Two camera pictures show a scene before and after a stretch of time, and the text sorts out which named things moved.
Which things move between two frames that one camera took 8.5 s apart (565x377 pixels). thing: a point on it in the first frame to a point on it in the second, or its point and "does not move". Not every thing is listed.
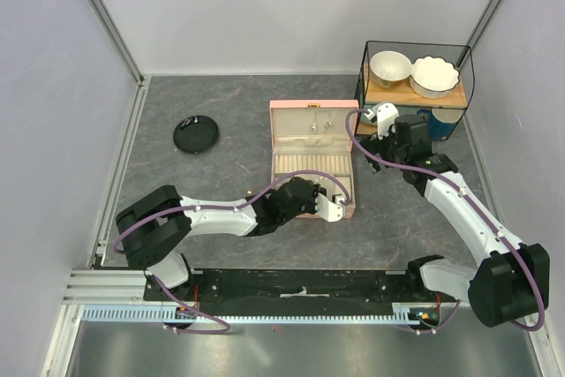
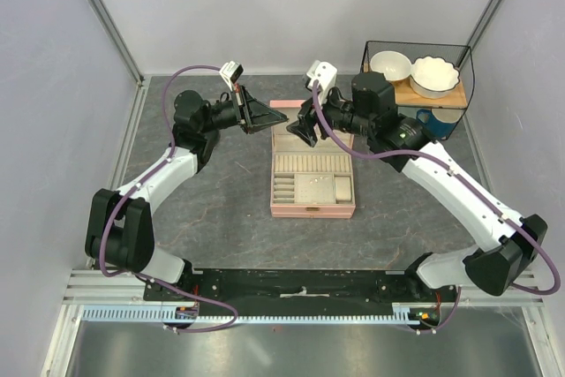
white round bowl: [390, 69] does not move
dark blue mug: [440, 121] does not move
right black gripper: [375, 145] to [304, 128]
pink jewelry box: [309, 139] does not move
